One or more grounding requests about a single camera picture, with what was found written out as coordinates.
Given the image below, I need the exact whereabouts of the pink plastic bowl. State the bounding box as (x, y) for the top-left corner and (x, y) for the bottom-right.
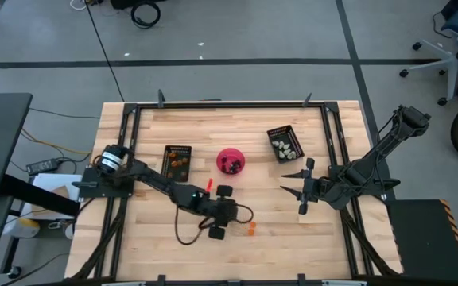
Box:
(215, 148), (246, 176)

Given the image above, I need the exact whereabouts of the black diagonal desk brace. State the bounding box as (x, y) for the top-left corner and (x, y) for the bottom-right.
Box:
(0, 174), (81, 218)

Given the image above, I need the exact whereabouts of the white cardboard box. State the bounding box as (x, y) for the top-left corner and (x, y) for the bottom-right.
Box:
(32, 173), (83, 220)

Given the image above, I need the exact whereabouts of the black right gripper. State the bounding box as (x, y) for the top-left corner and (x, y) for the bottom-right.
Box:
(279, 157), (333, 215)

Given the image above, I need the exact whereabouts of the black slotted plastic basket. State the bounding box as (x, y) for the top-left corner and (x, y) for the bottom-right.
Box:
(160, 145), (193, 183)
(266, 124), (306, 164)

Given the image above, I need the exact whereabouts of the white office chair blue seat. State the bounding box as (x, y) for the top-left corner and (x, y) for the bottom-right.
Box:
(398, 0), (458, 106)

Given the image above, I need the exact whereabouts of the black power adapter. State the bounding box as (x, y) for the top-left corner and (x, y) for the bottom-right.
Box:
(25, 158), (61, 176)

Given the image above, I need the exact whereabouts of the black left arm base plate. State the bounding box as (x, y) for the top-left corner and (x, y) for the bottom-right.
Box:
(78, 166), (134, 199)

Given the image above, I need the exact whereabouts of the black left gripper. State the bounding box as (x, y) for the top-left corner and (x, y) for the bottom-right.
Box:
(200, 184), (240, 241)

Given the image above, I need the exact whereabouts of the coiled black cable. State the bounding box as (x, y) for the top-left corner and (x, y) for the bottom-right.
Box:
(130, 1), (161, 29)

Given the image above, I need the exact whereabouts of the white and yellow jug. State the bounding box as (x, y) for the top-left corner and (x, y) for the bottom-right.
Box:
(4, 217), (41, 239)

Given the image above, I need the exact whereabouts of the black aluminium table frame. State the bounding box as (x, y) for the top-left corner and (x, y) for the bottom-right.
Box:
(64, 89), (406, 286)

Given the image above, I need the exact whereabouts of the black cable bundle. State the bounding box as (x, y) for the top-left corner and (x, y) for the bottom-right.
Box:
(339, 194), (399, 278)
(72, 197), (129, 281)

